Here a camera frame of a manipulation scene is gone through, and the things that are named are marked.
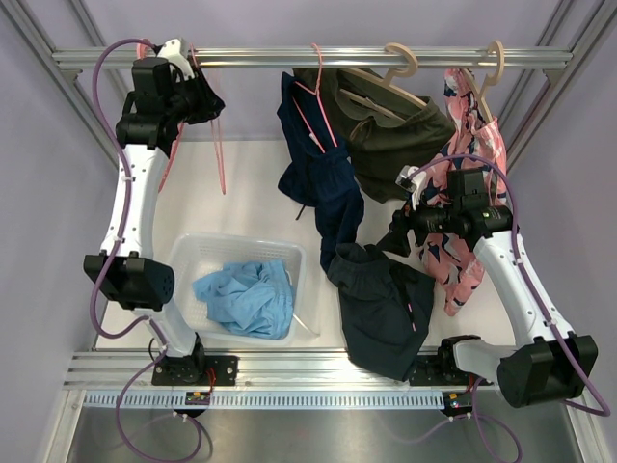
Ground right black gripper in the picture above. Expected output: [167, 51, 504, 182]
[376, 189, 461, 258]

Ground thick pink plastic hanger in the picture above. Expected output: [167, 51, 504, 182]
[134, 41, 187, 194]

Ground dark navy shorts with zipper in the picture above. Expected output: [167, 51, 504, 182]
[327, 243, 435, 382]

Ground thin pink wire hanger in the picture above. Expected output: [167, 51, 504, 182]
[304, 42, 338, 148]
[207, 69, 227, 195]

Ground navy drawstring shorts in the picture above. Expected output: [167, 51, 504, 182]
[277, 72, 364, 270]

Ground light blue shorts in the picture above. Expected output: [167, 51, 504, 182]
[192, 259, 295, 340]

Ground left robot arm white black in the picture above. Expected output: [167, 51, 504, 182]
[84, 55, 225, 385]

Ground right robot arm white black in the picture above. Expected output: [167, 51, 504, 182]
[378, 166, 598, 408]

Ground olive green shorts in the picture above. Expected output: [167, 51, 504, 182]
[289, 68, 455, 204]

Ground pink patterned shorts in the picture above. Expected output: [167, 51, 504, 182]
[418, 68, 507, 316]

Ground wooden hanger with olive shorts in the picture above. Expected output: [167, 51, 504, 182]
[342, 42, 427, 109]

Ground wooden hanger with pink shorts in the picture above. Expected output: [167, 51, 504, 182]
[462, 39, 506, 124]

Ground white plastic basket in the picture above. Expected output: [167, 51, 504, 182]
[169, 233, 319, 346]

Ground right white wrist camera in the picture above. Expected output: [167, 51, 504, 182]
[395, 165, 427, 211]

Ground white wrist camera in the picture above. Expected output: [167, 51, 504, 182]
[154, 38, 198, 80]
[395, 165, 427, 211]

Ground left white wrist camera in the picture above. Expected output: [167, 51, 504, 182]
[154, 38, 198, 80]

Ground aluminium hanging rail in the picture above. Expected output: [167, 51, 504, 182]
[51, 45, 574, 72]

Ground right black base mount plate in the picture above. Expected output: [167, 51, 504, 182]
[407, 354, 475, 387]

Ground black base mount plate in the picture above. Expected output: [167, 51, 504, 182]
[151, 355, 238, 387]
[407, 354, 475, 387]

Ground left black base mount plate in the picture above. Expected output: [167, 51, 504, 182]
[151, 355, 238, 387]

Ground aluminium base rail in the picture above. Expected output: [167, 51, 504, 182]
[64, 349, 466, 392]

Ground white slotted cable duct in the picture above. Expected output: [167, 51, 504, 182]
[84, 390, 444, 410]

